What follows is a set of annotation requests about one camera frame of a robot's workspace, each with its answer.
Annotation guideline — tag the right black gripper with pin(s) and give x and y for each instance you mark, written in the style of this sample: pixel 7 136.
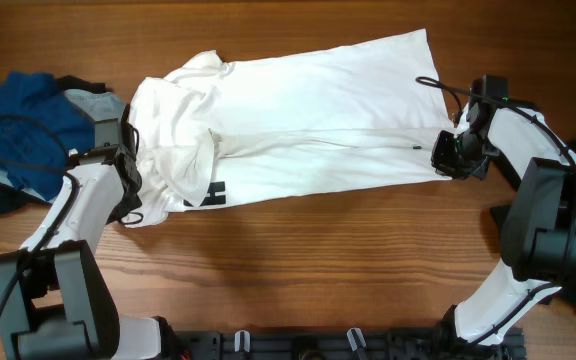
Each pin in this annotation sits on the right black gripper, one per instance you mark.
pixel 441 161

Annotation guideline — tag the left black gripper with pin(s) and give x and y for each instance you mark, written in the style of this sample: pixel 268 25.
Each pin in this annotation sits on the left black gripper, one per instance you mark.
pixel 134 203

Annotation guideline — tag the white t-shirt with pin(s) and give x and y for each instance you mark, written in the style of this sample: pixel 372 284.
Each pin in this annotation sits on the white t-shirt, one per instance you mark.
pixel 216 134

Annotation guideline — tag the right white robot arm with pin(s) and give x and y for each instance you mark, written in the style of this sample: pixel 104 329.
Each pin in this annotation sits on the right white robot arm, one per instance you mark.
pixel 514 131

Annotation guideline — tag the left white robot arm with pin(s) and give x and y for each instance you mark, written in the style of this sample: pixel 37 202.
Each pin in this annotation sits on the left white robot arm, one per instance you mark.
pixel 54 302

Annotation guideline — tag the grey folded garment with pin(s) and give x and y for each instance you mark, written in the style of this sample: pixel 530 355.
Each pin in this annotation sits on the grey folded garment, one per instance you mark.
pixel 98 107

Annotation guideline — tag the blue folded garment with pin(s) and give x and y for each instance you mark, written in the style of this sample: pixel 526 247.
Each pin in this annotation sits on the blue folded garment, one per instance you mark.
pixel 38 125

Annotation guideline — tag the black folded garment left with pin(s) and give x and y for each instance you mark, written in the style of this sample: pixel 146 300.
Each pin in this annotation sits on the black folded garment left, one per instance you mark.
pixel 81 91

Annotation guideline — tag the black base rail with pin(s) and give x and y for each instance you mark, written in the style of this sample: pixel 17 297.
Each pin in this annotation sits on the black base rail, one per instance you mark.
pixel 395 344

